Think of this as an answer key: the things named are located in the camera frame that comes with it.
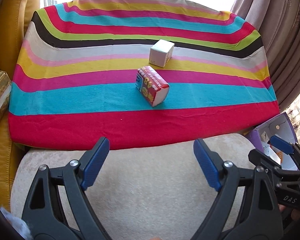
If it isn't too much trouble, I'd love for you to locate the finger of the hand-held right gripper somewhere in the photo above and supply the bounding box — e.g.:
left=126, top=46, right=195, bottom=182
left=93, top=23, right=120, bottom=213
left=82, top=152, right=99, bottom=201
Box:
left=248, top=149, right=300, bottom=188
left=270, top=135, right=300, bottom=172

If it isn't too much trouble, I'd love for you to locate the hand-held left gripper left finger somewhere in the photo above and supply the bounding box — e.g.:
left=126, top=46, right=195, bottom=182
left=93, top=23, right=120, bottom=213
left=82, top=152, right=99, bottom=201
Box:
left=21, top=137, right=110, bottom=240

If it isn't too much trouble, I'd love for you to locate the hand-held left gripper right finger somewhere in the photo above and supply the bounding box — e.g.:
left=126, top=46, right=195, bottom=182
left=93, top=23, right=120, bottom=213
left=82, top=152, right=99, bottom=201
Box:
left=190, top=138, right=284, bottom=240

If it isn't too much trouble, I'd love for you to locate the purple cardboard box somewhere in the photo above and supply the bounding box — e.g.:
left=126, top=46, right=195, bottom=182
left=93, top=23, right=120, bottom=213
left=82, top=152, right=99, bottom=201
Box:
left=245, top=112, right=299, bottom=172

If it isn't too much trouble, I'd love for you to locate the red tissue packet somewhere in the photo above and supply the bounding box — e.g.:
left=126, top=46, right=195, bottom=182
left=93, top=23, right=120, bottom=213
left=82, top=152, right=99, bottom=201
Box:
left=135, top=65, right=170, bottom=107

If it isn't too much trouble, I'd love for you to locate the white small box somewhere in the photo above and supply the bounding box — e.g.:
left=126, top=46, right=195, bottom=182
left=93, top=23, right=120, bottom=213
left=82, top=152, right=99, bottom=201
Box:
left=149, top=39, right=175, bottom=68

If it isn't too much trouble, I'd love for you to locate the person's right hand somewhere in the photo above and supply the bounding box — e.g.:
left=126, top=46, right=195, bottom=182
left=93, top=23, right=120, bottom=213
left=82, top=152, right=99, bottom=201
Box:
left=277, top=204, right=300, bottom=222

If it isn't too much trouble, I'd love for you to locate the beige velvet cushion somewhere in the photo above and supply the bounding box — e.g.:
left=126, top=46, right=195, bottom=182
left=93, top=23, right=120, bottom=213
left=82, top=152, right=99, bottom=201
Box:
left=10, top=133, right=265, bottom=240

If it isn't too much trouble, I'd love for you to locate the rainbow striped blanket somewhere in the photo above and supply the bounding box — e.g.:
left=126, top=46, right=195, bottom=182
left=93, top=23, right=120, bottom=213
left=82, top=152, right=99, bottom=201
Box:
left=8, top=0, right=280, bottom=152

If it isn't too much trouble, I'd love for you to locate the white fluffy cloth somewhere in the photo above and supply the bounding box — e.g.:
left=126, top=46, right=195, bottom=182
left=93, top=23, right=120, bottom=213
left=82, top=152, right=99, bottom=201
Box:
left=0, top=206, right=33, bottom=240

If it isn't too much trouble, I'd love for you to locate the beige pleated curtain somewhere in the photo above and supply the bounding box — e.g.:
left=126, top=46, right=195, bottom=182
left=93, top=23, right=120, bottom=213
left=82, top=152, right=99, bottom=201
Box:
left=230, top=0, right=300, bottom=113

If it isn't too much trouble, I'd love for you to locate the yellow leather sofa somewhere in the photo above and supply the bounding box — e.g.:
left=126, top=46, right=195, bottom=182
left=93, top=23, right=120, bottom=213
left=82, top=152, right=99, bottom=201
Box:
left=0, top=0, right=42, bottom=205

